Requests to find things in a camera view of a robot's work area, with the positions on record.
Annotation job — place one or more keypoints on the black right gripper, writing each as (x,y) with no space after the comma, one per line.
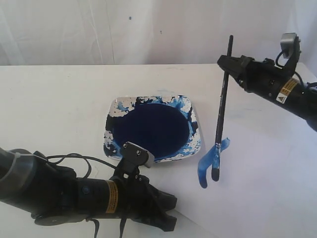
(264,78)

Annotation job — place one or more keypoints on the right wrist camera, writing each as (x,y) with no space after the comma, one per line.
(290,46)

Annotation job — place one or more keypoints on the white square dish blue paint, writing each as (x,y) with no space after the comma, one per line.
(166,126)

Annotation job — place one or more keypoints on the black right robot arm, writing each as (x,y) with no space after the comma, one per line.
(297,99)

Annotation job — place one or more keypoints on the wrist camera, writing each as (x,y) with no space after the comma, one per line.
(135,155)
(290,46)

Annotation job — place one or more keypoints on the white backdrop cloth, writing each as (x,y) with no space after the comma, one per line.
(44,32)

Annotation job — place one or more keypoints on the white paper sheet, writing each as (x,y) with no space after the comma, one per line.
(268,179)

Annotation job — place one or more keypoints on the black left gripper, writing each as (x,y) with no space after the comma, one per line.
(114,198)

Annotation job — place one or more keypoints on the black paintbrush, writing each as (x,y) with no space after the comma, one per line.
(215,167)

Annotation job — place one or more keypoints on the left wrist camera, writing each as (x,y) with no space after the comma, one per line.
(135,155)

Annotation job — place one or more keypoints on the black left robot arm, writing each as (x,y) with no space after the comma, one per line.
(55,195)

